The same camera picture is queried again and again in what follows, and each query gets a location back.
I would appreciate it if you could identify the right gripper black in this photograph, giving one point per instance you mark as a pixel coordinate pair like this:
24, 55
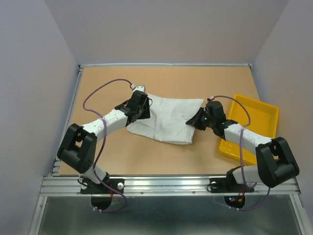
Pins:
194, 121

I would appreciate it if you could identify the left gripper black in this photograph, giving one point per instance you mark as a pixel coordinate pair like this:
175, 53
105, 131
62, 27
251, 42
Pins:
146, 114

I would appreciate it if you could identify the white long sleeve shirt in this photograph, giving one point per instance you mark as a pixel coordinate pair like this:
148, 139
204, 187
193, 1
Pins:
167, 122

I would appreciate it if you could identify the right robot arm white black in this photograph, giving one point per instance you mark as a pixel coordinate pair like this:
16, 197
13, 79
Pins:
275, 162

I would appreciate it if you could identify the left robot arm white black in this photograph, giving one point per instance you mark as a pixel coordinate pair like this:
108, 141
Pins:
97, 137

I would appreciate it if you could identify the yellow plastic tray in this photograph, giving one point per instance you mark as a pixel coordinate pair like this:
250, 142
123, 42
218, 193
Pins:
264, 119

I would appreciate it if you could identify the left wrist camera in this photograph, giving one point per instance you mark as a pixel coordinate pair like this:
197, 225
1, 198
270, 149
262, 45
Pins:
141, 88

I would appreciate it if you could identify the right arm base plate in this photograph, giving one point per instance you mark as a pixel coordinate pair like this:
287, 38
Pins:
235, 193

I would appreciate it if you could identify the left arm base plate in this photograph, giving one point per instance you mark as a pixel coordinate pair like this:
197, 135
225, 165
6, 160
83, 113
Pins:
102, 198

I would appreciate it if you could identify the aluminium mounting rail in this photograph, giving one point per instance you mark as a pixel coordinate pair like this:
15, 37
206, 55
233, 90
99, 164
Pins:
136, 186

